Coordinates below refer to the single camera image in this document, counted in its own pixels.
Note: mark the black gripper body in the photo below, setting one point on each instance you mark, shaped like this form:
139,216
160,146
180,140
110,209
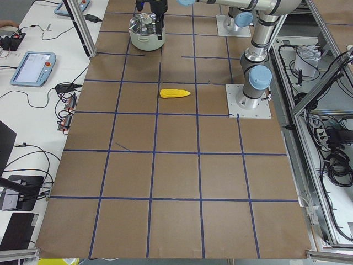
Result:
160,6

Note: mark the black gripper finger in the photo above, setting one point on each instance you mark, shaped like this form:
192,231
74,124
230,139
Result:
159,26

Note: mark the glass pot lid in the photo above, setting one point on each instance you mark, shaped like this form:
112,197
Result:
143,24

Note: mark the yellow corn cob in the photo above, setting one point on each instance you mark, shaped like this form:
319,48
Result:
173,93

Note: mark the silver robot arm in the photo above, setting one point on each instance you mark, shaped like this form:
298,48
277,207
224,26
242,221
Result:
257,76
232,12

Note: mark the pale green cooking pot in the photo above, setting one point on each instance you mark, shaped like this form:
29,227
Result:
147,43

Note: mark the black power adapter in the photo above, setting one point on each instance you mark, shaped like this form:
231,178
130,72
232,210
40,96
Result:
92,18

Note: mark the near teach pendant tablet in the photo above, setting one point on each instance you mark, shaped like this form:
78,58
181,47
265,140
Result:
34,69

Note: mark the white plastic bag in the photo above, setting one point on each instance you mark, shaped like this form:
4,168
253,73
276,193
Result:
306,60

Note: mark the black monitor stand base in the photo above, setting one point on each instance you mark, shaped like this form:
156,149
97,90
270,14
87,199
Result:
20,192

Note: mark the aluminium frame post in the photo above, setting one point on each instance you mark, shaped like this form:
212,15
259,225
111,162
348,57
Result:
81,27

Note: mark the aluminium side frame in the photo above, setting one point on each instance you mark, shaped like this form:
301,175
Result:
319,134

